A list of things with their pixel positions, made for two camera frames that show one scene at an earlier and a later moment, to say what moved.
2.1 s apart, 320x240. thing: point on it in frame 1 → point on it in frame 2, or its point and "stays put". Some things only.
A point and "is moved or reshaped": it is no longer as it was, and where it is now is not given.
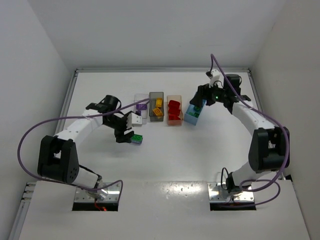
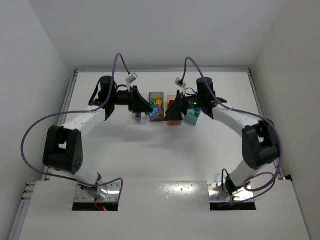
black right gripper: x=202 y=92 → x=181 y=103
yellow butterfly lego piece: x=159 y=102 stays put
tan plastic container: x=175 y=122 stays put
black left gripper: x=121 y=133 → x=133 y=99
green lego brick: x=197 y=108 is moved or reshaped
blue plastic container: x=192 y=113 stays put
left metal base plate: x=109 y=193 stays put
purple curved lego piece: x=136 y=143 → x=159 y=114
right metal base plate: x=217 y=194 stays put
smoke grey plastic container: x=156 y=106 stays put
